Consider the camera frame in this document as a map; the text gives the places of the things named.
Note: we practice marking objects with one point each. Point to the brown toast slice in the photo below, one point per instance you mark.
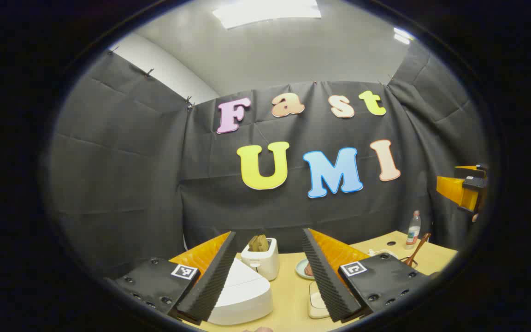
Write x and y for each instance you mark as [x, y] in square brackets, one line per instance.
[264, 242]
[253, 243]

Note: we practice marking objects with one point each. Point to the white rice cooker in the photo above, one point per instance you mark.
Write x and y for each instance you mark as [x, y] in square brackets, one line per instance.
[247, 295]

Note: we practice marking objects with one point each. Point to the ceiling light panel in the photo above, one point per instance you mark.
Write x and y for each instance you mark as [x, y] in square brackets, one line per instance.
[404, 36]
[265, 11]

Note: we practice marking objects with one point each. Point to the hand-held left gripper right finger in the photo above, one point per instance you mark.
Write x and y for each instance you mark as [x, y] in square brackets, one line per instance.
[325, 281]

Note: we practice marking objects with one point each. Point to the brown wooden spoon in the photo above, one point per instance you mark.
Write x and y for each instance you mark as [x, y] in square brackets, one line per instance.
[417, 251]

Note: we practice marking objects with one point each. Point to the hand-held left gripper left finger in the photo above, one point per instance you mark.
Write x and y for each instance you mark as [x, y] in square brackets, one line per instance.
[215, 281]

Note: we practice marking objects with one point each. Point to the light green plate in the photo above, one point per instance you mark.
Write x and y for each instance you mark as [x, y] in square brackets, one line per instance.
[300, 269]

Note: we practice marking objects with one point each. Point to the black backdrop cloth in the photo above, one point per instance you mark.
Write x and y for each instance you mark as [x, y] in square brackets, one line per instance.
[132, 175]

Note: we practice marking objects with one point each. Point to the white toaster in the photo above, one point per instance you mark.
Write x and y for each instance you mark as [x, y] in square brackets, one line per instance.
[265, 265]

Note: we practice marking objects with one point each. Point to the clear plastic water bottle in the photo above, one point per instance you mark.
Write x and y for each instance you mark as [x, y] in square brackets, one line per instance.
[413, 230]

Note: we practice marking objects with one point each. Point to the brown meat slice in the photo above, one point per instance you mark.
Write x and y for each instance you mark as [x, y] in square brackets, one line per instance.
[309, 270]

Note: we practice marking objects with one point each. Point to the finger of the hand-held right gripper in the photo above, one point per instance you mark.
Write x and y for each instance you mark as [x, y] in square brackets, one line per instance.
[475, 177]
[452, 189]

